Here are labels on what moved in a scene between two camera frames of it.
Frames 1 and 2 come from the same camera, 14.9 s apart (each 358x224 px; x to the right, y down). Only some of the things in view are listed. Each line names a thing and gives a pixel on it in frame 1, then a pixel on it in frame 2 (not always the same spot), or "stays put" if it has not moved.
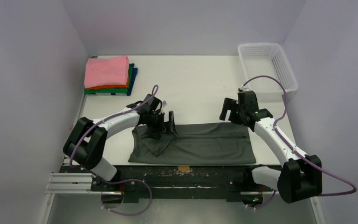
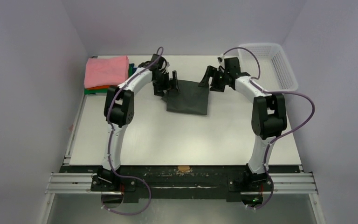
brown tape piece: [183, 168] stays put
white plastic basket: [267, 59] stays put
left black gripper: [155, 133] → [158, 91]
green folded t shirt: [121, 90] stays put
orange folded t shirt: [109, 86] stays put
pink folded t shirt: [100, 72] stays put
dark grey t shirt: [209, 143] → [191, 99]
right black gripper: [232, 108] → [216, 80]
